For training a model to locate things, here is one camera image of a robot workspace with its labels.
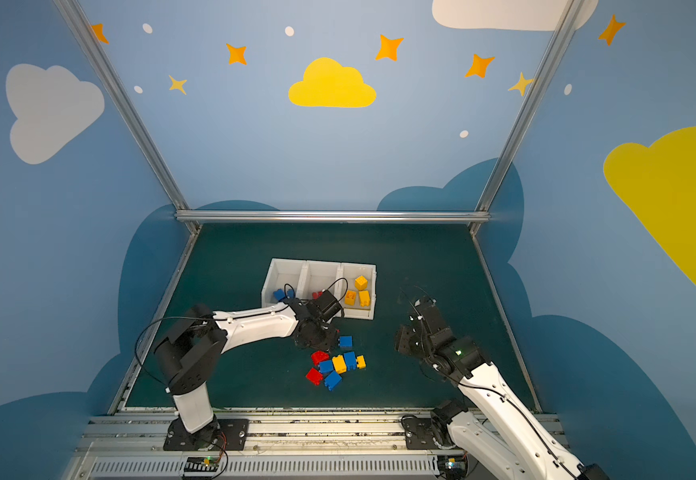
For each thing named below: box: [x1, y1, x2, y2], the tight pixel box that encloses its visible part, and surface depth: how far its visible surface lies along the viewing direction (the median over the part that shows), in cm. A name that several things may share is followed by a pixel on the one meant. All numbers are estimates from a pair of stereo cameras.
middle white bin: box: [296, 260, 344, 300], surface depth 103 cm
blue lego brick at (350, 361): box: [344, 351, 357, 371], surface depth 87 cm
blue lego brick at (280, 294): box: [273, 288, 295, 301], surface depth 103 cm
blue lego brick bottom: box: [324, 371, 342, 392], surface depth 83 cm
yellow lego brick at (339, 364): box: [332, 355, 347, 374], surface depth 86 cm
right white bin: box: [336, 262, 377, 320], surface depth 101 cm
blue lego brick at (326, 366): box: [319, 360, 334, 373], surface depth 86 cm
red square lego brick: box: [311, 350, 330, 366], surface depth 88 cm
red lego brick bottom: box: [306, 367, 324, 386], surface depth 85 cm
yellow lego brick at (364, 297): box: [359, 290, 371, 307], surface depth 100 cm
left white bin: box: [261, 258, 307, 308], surface depth 103 cm
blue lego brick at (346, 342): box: [340, 336, 353, 349], surface depth 91 cm
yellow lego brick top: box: [354, 275, 368, 291], surface depth 103 cm
